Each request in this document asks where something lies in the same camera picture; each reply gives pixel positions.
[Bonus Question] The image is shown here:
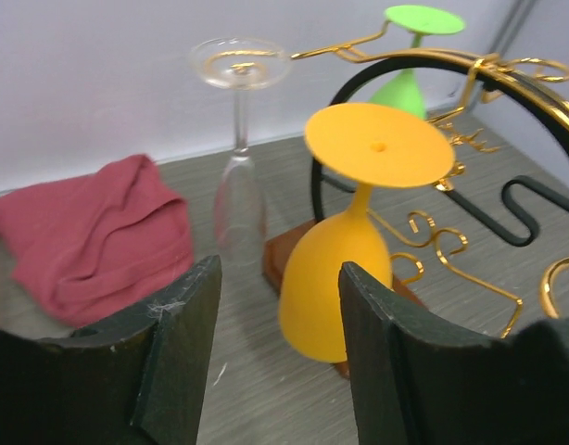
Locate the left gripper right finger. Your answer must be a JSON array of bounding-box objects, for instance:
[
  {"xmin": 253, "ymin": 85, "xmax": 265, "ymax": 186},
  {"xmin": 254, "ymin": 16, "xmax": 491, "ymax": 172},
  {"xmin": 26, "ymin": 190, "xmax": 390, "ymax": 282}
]
[{"xmin": 339, "ymin": 262, "xmax": 569, "ymax": 444}]

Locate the green goblet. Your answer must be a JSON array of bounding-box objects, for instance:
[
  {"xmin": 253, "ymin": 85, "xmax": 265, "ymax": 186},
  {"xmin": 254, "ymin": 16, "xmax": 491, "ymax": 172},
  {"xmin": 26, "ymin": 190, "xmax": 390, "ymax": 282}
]
[{"xmin": 369, "ymin": 5, "xmax": 465, "ymax": 120}]

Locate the gold wire glass rack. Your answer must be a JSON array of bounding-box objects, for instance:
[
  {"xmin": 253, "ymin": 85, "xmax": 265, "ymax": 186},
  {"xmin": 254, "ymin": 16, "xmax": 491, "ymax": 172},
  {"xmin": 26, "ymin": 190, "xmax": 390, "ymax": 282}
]
[{"xmin": 262, "ymin": 35, "xmax": 569, "ymax": 336}]

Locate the orange goblet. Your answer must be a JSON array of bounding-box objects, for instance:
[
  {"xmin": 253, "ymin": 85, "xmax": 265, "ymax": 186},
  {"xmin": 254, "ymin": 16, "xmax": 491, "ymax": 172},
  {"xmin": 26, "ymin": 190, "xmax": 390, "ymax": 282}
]
[{"xmin": 278, "ymin": 102, "xmax": 455, "ymax": 363}]

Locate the maroon cloth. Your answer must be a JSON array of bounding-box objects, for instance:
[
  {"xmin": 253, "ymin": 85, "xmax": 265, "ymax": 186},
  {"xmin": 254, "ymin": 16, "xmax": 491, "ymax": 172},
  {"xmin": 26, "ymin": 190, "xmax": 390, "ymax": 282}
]
[{"xmin": 0, "ymin": 155, "xmax": 194, "ymax": 327}]

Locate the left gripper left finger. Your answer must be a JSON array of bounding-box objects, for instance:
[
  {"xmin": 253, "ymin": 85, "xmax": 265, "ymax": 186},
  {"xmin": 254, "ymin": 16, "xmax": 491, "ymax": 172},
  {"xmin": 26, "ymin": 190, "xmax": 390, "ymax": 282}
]
[{"xmin": 0, "ymin": 256, "xmax": 221, "ymax": 444}]

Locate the clear wine glass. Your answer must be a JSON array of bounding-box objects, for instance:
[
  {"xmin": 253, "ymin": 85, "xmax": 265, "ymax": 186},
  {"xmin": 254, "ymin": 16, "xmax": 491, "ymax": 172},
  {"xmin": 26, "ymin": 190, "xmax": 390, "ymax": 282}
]
[{"xmin": 191, "ymin": 37, "xmax": 290, "ymax": 266}]

